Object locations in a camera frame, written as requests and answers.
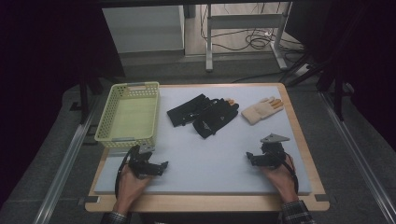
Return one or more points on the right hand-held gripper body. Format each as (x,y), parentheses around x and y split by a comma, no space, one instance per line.
(274,154)

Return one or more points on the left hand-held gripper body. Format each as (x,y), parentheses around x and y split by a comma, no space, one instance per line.
(140,163)

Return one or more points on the beige knitted glove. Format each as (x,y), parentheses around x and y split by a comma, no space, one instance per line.
(258,111)

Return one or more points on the yellow-green perforated plastic basket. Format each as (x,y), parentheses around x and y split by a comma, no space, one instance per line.
(130,115)

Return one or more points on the person's left hand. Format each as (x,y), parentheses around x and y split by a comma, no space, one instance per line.
(130,188)

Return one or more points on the person's right hand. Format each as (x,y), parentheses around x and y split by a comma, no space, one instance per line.
(285,182)

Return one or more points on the light grey foam mat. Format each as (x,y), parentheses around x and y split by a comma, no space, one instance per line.
(202,161)

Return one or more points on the black glove with orange fingertips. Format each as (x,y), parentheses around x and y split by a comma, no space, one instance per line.
(215,119)

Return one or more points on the wooden table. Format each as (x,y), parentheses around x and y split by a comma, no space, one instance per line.
(202,203)

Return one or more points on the flat black glove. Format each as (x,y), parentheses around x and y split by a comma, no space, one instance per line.
(186,111)

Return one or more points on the black metal stand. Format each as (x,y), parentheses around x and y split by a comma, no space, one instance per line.
(337,93)
(84,99)

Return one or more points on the dark curtain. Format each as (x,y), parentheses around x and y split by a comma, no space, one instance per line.
(367,62)
(40,77)

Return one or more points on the white cabinet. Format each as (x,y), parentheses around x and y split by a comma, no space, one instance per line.
(143,28)

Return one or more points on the aluminium floor rail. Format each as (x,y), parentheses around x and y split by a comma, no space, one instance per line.
(67,161)
(358,158)

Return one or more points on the white metal desk frame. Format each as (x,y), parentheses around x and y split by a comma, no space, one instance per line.
(246,21)

